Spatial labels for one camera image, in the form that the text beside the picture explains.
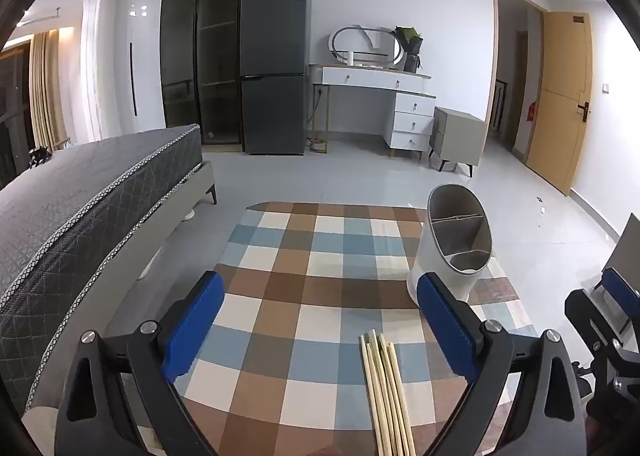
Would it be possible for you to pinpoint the white wardrobe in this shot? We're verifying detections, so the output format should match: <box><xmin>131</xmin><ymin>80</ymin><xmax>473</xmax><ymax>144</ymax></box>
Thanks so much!
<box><xmin>82</xmin><ymin>0</ymin><xmax>173</xmax><ymax>142</ymax></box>

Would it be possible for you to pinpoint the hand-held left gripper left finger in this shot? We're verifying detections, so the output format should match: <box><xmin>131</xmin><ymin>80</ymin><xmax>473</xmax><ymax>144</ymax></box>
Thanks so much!
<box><xmin>54</xmin><ymin>270</ymin><xmax>226</xmax><ymax>456</ymax></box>

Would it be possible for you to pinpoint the white vanity desk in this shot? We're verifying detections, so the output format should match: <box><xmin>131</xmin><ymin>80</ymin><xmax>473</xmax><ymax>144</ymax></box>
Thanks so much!
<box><xmin>310</xmin><ymin>63</ymin><xmax>437</xmax><ymax>159</ymax></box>

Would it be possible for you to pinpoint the dark glass cabinet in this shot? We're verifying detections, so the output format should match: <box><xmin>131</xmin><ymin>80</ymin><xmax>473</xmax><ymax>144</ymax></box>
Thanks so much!
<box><xmin>160</xmin><ymin>0</ymin><xmax>247</xmax><ymax>153</ymax></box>

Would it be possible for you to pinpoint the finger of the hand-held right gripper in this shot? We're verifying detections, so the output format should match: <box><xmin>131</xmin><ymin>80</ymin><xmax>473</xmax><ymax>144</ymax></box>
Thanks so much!
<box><xmin>594</xmin><ymin>267</ymin><xmax>640</xmax><ymax>336</ymax></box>
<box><xmin>564</xmin><ymin>288</ymin><xmax>628</xmax><ymax>377</ymax></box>

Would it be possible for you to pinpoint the dark grey refrigerator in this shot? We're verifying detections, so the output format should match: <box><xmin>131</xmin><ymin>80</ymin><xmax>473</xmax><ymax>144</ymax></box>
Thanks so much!
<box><xmin>239</xmin><ymin>0</ymin><xmax>313</xmax><ymax>157</ymax></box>

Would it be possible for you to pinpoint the checked tablecloth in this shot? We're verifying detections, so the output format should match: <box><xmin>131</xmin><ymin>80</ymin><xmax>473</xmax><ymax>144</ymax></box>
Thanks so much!
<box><xmin>135</xmin><ymin>201</ymin><xmax>533</xmax><ymax>456</ymax></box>

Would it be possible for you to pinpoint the dark balcony window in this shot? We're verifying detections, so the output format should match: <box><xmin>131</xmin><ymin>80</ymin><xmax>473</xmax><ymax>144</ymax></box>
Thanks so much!
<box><xmin>0</xmin><ymin>48</ymin><xmax>36</xmax><ymax>187</ymax></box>

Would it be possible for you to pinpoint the dark grey mattress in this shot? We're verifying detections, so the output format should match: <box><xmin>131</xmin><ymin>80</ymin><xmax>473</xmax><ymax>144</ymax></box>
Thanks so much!
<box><xmin>0</xmin><ymin>123</ymin><xmax>203</xmax><ymax>417</ymax></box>

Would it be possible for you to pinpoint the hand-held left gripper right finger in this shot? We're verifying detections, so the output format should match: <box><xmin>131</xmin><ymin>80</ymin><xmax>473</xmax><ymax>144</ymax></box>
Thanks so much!
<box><xmin>416</xmin><ymin>272</ymin><xmax>587</xmax><ymax>456</ymax></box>

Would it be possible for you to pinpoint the grey nightstand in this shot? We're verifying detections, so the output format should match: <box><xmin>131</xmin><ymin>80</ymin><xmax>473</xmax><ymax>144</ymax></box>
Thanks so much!
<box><xmin>428</xmin><ymin>106</ymin><xmax>488</xmax><ymax>178</ymax></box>

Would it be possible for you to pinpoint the small black object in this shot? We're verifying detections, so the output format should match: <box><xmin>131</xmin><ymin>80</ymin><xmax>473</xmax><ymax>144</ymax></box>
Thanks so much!
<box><xmin>27</xmin><ymin>146</ymin><xmax>53</xmax><ymax>169</ymax></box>

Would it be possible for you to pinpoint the bundle of wooden chopsticks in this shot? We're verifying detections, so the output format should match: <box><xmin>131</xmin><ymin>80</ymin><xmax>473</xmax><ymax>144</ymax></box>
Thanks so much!
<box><xmin>359</xmin><ymin>329</ymin><xmax>417</xmax><ymax>456</ymax></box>

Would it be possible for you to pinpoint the white utensil holder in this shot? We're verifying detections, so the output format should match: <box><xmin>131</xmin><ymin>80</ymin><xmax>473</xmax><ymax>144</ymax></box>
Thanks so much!
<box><xmin>406</xmin><ymin>183</ymin><xmax>496</xmax><ymax>307</ymax></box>

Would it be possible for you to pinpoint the grey panel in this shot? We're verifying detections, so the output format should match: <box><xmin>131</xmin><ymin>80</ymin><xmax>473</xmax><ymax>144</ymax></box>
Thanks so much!
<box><xmin>602</xmin><ymin>213</ymin><xmax>640</xmax><ymax>282</ymax></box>

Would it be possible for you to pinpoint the grey bed frame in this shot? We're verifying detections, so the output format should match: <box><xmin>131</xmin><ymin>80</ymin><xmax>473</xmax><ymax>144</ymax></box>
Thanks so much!
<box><xmin>22</xmin><ymin>161</ymin><xmax>219</xmax><ymax>437</ymax></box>

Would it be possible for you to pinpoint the wooden door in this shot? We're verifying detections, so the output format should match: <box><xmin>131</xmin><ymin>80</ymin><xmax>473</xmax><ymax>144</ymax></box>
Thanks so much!
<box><xmin>524</xmin><ymin>11</ymin><xmax>594</xmax><ymax>197</ymax></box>

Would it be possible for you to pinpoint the oval vanity mirror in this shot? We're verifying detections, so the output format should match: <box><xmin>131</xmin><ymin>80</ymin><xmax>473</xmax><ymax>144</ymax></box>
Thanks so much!
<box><xmin>327</xmin><ymin>25</ymin><xmax>403</xmax><ymax>71</ymax></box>

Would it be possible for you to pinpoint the beige curtain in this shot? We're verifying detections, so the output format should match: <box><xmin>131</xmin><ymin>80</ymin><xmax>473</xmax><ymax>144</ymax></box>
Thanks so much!
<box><xmin>27</xmin><ymin>28</ymin><xmax>68</xmax><ymax>152</ymax></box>

